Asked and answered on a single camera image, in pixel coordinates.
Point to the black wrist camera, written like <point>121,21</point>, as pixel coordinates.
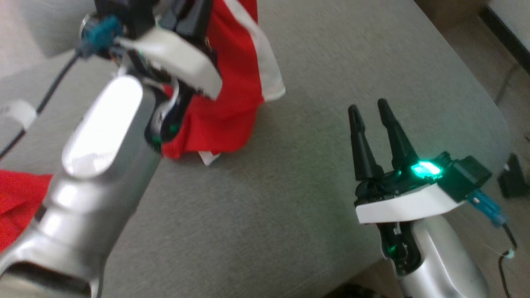
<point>132,14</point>
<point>468,176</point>

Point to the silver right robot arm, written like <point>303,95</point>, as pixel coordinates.
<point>447,265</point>

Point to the grey fabric sofa seat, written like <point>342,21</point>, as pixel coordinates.
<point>290,207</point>

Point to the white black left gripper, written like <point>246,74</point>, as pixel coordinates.
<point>182,58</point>

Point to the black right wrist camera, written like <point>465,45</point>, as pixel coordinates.
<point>468,176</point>

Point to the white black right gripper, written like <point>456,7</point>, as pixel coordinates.
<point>405,203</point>

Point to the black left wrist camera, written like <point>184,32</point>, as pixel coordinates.
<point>132,14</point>

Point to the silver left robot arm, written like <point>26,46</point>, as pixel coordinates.
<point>95,165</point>

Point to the black skirting strip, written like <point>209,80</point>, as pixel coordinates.
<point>505,37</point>

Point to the red white sports jersey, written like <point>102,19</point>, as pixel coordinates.
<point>232,103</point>
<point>16,198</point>

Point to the black object on floor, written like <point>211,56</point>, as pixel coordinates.
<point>513,178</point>

